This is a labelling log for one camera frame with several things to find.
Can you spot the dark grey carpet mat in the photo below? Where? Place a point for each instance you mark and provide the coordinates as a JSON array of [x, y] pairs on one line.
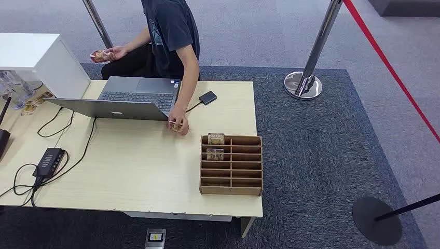
[[309, 154]]

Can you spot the white cabinet box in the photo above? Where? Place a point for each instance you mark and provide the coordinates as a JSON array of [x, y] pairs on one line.
[[41, 62]]

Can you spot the chrome stanchion post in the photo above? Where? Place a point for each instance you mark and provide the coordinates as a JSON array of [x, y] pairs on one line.
[[98, 22], [309, 62]]

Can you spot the black stanchion post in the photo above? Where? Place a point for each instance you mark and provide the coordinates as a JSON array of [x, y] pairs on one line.
[[385, 218]]

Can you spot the black power adapter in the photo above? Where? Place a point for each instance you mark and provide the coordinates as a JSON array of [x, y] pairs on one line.
[[48, 162]]

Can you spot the black card reader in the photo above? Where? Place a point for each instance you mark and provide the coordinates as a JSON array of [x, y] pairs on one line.
[[208, 97]]

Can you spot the small grey device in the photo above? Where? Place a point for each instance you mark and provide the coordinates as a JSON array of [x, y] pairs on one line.
[[155, 238]]

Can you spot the wooden slotted card holder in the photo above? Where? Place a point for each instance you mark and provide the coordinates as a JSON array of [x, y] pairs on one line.
[[231, 165]]

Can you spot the person's right hand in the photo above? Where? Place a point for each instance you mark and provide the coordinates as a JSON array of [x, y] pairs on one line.
[[117, 52]]

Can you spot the person's hand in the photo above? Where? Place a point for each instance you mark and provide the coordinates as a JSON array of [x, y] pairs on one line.
[[117, 52], [178, 122]]

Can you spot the loose key cards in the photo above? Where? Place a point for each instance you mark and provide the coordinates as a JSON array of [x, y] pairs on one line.
[[34, 103]]

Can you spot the person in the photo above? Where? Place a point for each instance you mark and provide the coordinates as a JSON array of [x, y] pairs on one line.
[[168, 31]]

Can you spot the grey laptop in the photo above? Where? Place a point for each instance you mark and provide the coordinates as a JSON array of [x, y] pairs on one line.
[[137, 98]]

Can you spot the person's left hand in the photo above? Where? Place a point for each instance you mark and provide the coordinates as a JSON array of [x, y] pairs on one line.
[[178, 122]]

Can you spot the red barrier belt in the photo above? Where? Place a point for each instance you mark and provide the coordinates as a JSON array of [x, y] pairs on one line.
[[388, 65]]

